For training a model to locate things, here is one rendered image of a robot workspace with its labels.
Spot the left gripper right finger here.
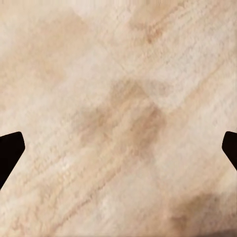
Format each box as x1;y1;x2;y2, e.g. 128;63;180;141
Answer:
222;131;237;170

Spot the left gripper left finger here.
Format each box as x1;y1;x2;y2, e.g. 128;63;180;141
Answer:
0;131;25;190

